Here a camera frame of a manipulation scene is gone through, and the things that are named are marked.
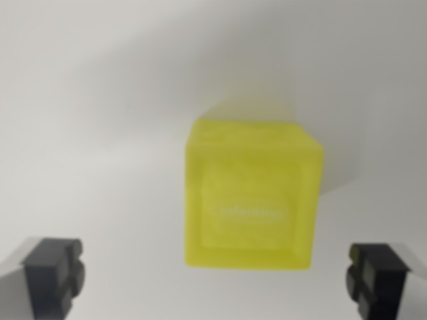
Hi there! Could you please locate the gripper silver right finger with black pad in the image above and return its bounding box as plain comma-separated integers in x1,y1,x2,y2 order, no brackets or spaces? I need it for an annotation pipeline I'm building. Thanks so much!
345,243,427,320

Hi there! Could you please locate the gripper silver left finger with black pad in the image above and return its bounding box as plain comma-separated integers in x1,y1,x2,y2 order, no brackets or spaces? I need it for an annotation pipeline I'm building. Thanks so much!
0,237,86,320

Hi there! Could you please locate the yellow translucent soft cube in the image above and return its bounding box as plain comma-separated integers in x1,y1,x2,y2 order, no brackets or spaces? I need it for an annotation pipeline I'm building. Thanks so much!
183,117,325,271

